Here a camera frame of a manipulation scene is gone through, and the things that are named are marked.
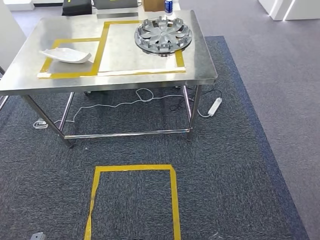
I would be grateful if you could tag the silver plastic wheel hubcap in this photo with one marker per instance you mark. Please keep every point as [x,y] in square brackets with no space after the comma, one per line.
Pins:
[162,34]

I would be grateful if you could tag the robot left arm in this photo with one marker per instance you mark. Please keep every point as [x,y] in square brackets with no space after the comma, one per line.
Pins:
[37,236]

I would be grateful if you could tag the stainless steel workbench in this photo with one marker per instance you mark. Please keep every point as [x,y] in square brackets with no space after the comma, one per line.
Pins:
[204,66]

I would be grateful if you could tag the white curved plastic part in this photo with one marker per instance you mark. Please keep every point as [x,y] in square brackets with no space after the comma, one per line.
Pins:
[65,55]

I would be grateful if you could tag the large yellow tape rectangle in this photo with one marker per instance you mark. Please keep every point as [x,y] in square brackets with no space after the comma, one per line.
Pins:
[180,59]

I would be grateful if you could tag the long white power strip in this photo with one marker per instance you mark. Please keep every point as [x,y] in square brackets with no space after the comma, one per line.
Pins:
[215,106]

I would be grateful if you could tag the yellow floor tape square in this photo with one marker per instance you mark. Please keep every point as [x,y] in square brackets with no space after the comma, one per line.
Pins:
[176,205]

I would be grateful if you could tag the blue drink can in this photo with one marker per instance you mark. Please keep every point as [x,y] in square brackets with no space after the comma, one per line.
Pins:
[168,6]

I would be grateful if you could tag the brown cardboard box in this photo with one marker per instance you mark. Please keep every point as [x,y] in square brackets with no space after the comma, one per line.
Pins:
[152,5]

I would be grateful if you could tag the small yellow tape rectangle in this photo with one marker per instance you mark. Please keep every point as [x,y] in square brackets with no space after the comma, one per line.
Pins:
[69,75]

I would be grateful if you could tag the grey flat device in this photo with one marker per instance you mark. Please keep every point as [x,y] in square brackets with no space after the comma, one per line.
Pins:
[115,4]

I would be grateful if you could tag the black bag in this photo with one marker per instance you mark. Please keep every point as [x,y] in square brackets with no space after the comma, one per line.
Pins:
[76,7]

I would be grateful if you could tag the white block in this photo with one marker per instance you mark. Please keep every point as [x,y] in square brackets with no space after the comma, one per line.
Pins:
[17,5]
[302,10]
[271,10]

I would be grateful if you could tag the white panel board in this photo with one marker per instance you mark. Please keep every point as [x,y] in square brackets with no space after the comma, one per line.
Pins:
[10,39]

